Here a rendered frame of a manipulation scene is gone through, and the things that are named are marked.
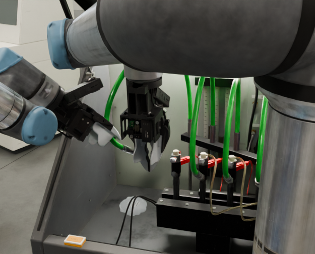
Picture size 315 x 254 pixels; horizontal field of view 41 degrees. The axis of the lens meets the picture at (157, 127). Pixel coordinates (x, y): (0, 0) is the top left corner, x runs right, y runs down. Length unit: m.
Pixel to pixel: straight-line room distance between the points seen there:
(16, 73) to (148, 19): 0.69
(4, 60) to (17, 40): 2.95
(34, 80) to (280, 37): 0.75
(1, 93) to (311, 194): 0.56
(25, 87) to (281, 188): 0.69
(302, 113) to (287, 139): 0.03
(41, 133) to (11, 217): 2.36
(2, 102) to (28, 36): 3.14
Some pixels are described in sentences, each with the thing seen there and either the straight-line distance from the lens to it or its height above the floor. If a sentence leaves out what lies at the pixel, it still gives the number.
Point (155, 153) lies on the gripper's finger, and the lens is 0.88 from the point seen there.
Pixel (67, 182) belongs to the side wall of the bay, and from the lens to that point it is 1.30.
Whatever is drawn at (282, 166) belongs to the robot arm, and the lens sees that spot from 0.39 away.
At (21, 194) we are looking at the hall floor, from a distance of 3.42.
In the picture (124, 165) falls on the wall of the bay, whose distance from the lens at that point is 1.63.
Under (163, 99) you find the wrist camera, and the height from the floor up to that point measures 1.38.
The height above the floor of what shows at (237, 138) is 1.14.
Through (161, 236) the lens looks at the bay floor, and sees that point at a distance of 1.39.
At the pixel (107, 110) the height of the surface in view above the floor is 1.30.
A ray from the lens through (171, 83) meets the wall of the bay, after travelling 1.46.
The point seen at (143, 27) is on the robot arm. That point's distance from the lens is 0.30.
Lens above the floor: 1.66
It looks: 22 degrees down
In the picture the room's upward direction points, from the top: 2 degrees counter-clockwise
